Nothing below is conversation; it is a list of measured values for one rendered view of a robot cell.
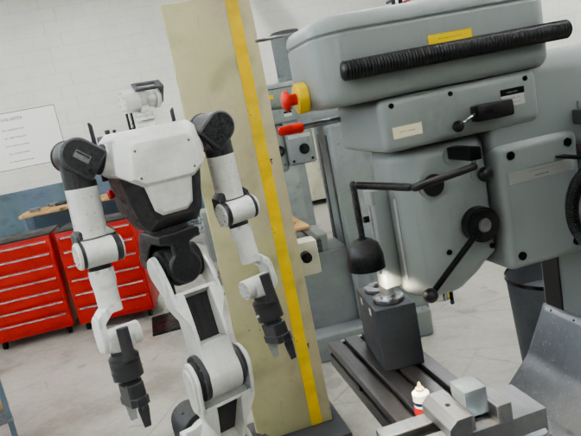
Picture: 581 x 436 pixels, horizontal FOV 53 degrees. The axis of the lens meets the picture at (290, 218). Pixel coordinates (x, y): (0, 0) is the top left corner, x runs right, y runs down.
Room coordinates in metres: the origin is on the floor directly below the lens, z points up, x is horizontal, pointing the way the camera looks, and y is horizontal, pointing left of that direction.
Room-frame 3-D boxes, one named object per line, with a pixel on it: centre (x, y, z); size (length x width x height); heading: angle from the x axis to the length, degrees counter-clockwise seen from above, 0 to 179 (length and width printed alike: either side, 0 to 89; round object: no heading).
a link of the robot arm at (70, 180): (1.65, 0.57, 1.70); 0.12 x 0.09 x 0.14; 31
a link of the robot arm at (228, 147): (1.88, 0.19, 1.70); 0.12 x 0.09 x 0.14; 31
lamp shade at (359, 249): (1.09, -0.13, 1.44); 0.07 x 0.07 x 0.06
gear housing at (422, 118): (1.21, -0.33, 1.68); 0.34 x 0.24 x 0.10; 102
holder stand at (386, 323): (1.64, -0.23, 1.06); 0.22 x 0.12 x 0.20; 5
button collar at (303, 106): (1.15, -0.07, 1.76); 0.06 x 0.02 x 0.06; 12
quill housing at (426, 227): (1.20, -0.29, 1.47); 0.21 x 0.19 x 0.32; 12
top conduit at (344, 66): (1.06, -0.36, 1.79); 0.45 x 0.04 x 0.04; 102
